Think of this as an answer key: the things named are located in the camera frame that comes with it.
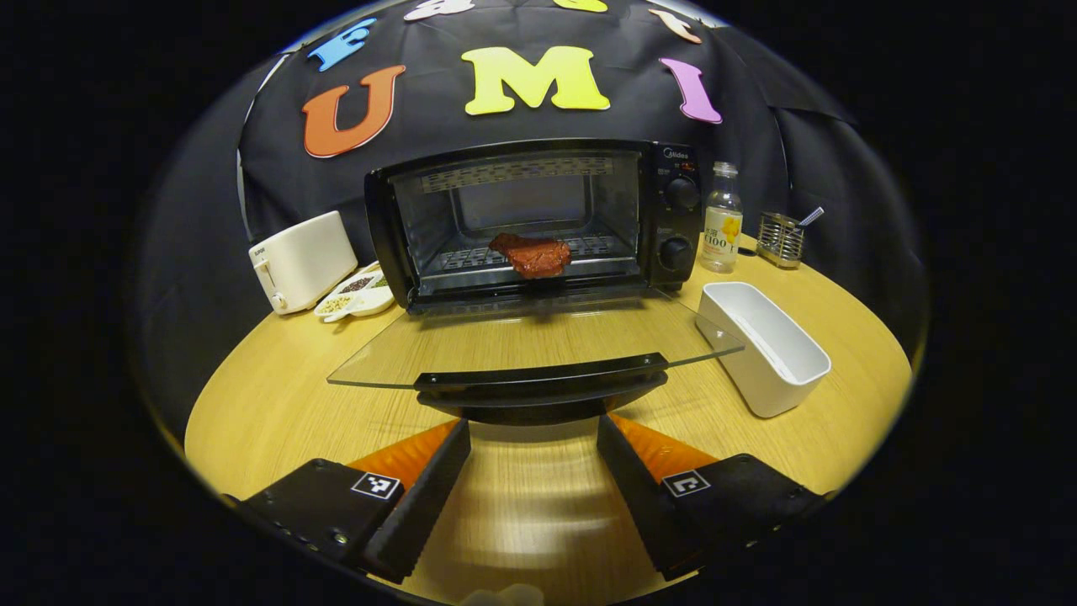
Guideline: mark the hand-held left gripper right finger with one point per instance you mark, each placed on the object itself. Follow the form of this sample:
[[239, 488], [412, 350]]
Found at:
[[639, 497]]

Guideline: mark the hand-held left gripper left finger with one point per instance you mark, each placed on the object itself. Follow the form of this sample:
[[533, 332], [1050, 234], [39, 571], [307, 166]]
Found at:
[[425, 497]]

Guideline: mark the red meat piece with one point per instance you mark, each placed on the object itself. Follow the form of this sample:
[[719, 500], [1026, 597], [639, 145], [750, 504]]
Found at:
[[532, 255]]

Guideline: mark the black electric oven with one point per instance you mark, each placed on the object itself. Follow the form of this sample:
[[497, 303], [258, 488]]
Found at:
[[665, 210]]

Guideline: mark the white rectangular dish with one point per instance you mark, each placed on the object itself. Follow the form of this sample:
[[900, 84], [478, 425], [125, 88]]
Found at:
[[774, 370]]

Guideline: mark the white divided seasoning dish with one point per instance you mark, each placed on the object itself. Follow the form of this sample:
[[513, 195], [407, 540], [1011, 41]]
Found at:
[[358, 296]]

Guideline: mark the white toaster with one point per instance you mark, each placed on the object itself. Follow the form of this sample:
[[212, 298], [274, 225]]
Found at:
[[303, 261]]

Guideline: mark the clear glass bottle yellow label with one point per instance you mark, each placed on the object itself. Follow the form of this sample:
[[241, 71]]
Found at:
[[722, 227]]

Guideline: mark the metal mesh utensil holder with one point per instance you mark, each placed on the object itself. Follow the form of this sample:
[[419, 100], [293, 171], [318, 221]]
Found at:
[[779, 242]]

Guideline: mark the metal spoon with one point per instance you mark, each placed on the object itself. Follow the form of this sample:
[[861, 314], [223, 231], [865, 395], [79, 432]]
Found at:
[[810, 217]]

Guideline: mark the black backdrop cloth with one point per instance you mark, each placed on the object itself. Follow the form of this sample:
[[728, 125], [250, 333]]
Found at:
[[522, 122]]

